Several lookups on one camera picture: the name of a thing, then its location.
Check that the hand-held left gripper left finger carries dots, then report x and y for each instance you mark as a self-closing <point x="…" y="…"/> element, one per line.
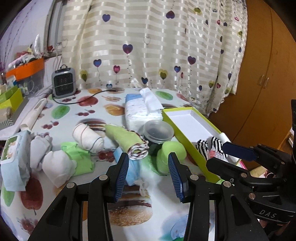
<point x="121" y="178"/>

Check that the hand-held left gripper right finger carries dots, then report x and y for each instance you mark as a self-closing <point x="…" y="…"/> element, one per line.
<point x="177" y="178"/>

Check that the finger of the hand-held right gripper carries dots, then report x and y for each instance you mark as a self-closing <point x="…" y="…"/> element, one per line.
<point x="226" y="169"/>
<point x="238" y="150"/>

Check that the blue face mask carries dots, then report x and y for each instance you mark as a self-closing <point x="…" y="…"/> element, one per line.
<point x="134" y="172"/>

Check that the black white striped cloth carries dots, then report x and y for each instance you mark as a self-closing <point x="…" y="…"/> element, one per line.
<point x="202" y="146"/>

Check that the green towel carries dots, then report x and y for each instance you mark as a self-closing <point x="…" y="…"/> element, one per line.
<point x="124" y="139"/>

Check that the light green cloth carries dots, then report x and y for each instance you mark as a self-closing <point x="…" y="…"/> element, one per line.
<point x="79" y="160"/>

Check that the yellow-green cardboard box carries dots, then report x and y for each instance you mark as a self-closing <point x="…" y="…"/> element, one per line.
<point x="194" y="120"/>

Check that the white knit cloth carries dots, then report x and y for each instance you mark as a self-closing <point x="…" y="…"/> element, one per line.
<point x="87" y="136"/>

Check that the greyish white sock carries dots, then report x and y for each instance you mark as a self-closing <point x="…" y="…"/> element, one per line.
<point x="38" y="150"/>

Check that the soft tissue pack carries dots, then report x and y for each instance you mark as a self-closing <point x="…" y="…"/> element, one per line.
<point x="136" y="109"/>

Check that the pink printed bedding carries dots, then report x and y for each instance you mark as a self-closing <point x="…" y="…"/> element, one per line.
<point x="256" y="171"/>

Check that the green lidded cream jar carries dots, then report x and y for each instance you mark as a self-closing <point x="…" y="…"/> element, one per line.
<point x="178" y="148"/>

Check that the clear plastic container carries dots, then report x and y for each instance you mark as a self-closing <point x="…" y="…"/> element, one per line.
<point x="158" y="131"/>

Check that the wooden wardrobe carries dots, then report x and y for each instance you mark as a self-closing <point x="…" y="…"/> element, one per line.
<point x="266" y="81"/>

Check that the fruit print tablecloth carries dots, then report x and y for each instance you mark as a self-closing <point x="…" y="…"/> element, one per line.
<point x="69" y="115"/>

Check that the long white paper roll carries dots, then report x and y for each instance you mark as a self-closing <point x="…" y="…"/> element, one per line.
<point x="33" y="113"/>

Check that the blue wet wipes pack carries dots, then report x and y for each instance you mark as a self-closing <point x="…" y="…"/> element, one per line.
<point x="13" y="157"/>

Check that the grey space heater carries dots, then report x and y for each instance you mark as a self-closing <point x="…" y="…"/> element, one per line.
<point x="63" y="83"/>

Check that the grey chevron patterned box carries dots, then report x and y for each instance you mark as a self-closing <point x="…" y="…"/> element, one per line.
<point x="13" y="115"/>

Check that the white printed mug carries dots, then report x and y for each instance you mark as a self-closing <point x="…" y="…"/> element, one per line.
<point x="25" y="89"/>

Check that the heart print curtain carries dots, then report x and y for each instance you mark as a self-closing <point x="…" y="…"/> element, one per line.
<point x="150" y="46"/>

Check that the green gift box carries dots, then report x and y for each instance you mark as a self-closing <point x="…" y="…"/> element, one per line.
<point x="10" y="98"/>

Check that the orange rimmed storage bin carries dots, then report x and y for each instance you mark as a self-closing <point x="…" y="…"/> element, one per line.
<point x="25" y="68"/>

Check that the assorted clutter pile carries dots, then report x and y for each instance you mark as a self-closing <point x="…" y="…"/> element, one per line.
<point x="23" y="58"/>

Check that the silver foil bag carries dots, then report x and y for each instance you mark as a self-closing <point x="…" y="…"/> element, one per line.
<point x="38" y="46"/>

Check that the window frame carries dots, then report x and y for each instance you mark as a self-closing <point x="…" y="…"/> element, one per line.
<point x="54" y="25"/>

